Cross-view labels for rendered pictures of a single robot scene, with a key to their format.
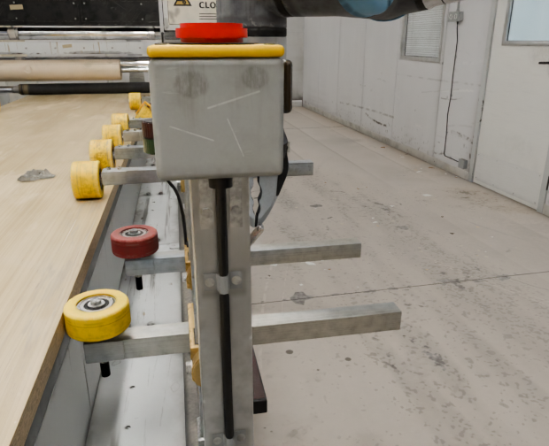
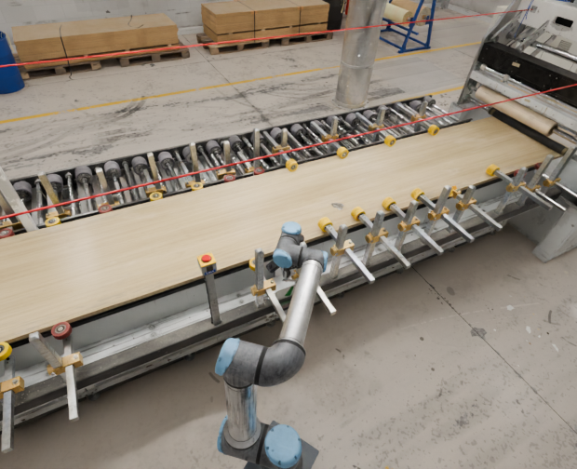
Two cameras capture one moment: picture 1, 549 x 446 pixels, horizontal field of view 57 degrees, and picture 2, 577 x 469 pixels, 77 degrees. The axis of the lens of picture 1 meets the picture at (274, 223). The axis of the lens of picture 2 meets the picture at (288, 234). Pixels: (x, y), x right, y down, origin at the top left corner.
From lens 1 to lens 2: 1.70 m
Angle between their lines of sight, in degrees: 63
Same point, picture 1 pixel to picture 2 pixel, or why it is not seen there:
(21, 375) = (230, 263)
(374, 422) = (390, 387)
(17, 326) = (245, 253)
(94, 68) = (533, 121)
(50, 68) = (509, 109)
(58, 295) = not seen: hidden behind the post
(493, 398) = (442, 454)
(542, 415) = not seen: outside the picture
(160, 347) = not seen: hidden behind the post
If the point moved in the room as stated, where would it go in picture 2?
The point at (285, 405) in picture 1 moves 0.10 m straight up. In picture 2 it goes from (382, 345) to (384, 339)
